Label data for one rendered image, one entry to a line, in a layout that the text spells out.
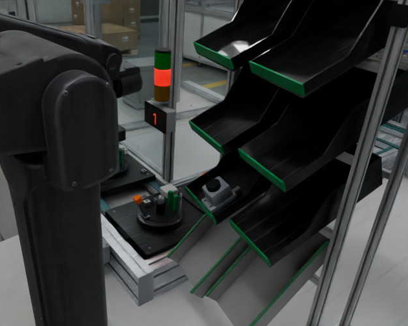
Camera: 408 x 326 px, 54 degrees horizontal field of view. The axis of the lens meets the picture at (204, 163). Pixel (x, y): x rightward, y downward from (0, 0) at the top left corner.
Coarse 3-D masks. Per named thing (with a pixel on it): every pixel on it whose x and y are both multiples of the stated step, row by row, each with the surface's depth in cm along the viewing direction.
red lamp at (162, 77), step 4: (156, 72) 119; (160, 72) 118; (164, 72) 119; (168, 72) 119; (156, 76) 120; (160, 76) 119; (164, 76) 119; (168, 76) 120; (156, 80) 120; (160, 80) 120; (164, 80) 120; (168, 80) 121; (156, 84) 121; (160, 84) 120; (164, 84) 120; (168, 84) 121
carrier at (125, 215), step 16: (160, 192) 131; (176, 192) 130; (112, 208) 121; (128, 208) 122; (160, 208) 116; (176, 208) 119; (192, 208) 124; (128, 224) 115; (144, 224) 113; (160, 224) 112; (176, 224) 114; (192, 224) 117; (144, 240) 109; (160, 240) 110; (176, 240) 110; (144, 256) 105
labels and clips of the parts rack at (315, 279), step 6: (396, 6) 55; (402, 6) 54; (390, 12) 56; (396, 12) 55; (402, 12) 55; (390, 18) 56; (396, 18) 55; (402, 18) 55; (390, 24) 56; (396, 24) 55; (402, 24) 55; (312, 276) 81; (318, 276) 81; (312, 282) 82
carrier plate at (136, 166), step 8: (128, 160) 148; (136, 160) 149; (136, 168) 144; (144, 168) 144; (128, 176) 139; (136, 176) 139; (144, 176) 139; (152, 176) 140; (104, 184) 133; (112, 184) 133; (120, 184) 133; (128, 184) 135; (136, 184) 137; (104, 192) 130; (112, 192) 132
